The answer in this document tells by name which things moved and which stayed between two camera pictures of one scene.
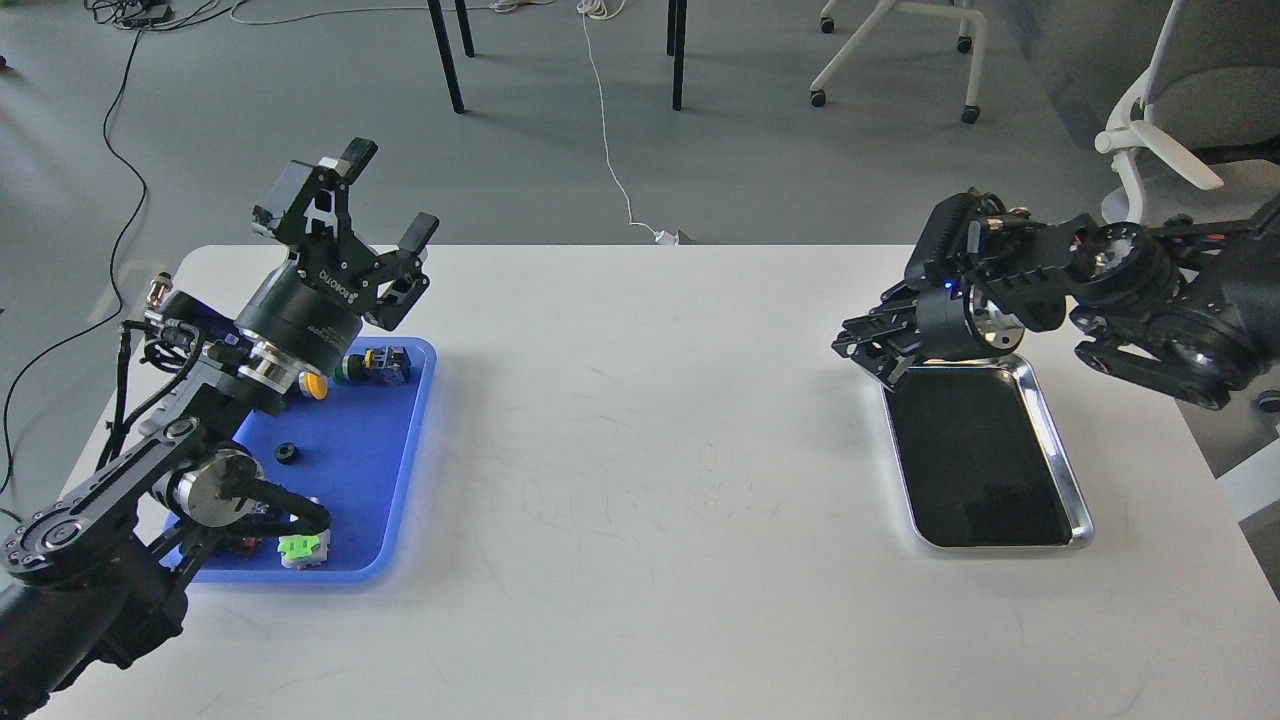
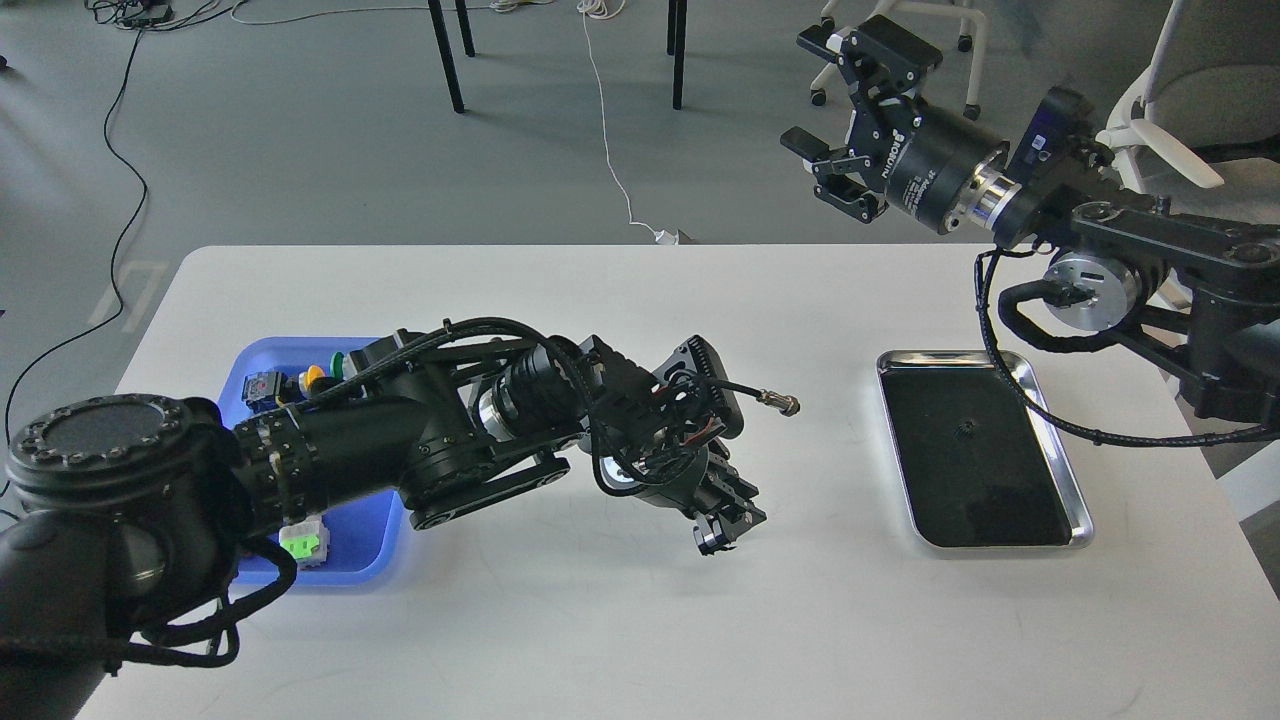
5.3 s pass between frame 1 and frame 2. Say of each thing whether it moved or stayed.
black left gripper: moved
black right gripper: moved
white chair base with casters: stayed
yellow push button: stayed
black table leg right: stayed
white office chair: stayed
